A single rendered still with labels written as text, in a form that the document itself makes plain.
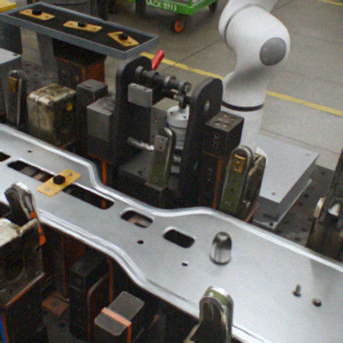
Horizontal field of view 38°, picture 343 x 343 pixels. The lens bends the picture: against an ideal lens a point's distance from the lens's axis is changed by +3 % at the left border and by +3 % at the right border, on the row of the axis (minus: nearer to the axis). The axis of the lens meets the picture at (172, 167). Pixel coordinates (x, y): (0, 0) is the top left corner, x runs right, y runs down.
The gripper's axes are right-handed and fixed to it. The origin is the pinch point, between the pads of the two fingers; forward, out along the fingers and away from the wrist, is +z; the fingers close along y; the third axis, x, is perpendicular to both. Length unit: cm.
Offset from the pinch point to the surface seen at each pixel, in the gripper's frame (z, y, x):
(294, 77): 121, -244, -157
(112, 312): 23, 31, 55
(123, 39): 5.6, 0.1, 0.8
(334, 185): 11, -5, 59
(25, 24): 6.1, 15.8, -17.3
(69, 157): 22.0, 21.1, 16.5
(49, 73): 52, -16, -90
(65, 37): 6.1, 10.8, -6.4
